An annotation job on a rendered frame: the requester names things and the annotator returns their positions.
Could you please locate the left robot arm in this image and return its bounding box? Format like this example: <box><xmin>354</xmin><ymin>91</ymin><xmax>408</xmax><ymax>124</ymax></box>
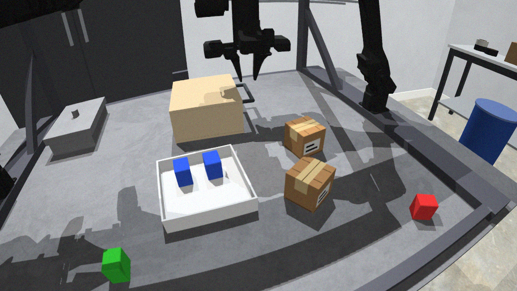
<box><xmin>194</xmin><ymin>0</ymin><xmax>396</xmax><ymax>114</ymax></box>

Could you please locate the green block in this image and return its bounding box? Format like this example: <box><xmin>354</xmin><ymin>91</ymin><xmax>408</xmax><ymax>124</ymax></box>
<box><xmin>101</xmin><ymin>247</ymin><xmax>130</xmax><ymax>284</ymax></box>

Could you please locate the brown cardboard box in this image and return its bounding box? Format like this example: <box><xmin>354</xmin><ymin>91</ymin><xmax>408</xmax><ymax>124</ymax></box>
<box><xmin>284</xmin><ymin>116</ymin><xmax>326</xmax><ymax>159</ymax></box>
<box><xmin>284</xmin><ymin>155</ymin><xmax>336</xmax><ymax>213</ymax></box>

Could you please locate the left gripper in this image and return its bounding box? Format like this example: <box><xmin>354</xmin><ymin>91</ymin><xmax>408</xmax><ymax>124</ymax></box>
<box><xmin>203</xmin><ymin>14</ymin><xmax>291</xmax><ymax>82</ymax></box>

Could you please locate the white open-top tray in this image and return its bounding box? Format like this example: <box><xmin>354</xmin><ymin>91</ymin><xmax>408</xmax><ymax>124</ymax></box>
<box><xmin>156</xmin><ymin>144</ymin><xmax>258</xmax><ymax>233</ymax></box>

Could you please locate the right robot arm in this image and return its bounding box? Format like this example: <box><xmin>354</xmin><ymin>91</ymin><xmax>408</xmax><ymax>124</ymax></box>
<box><xmin>0</xmin><ymin>21</ymin><xmax>17</xmax><ymax>200</ymax></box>

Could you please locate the blue block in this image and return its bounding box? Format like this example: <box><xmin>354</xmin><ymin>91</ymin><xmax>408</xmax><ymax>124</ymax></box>
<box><xmin>173</xmin><ymin>157</ymin><xmax>194</xmax><ymax>187</ymax></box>
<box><xmin>202</xmin><ymin>150</ymin><xmax>223</xmax><ymax>180</ymax></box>

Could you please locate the red block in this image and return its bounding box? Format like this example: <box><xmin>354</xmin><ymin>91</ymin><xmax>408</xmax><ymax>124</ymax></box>
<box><xmin>409</xmin><ymin>194</ymin><xmax>439</xmax><ymax>220</ymax></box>

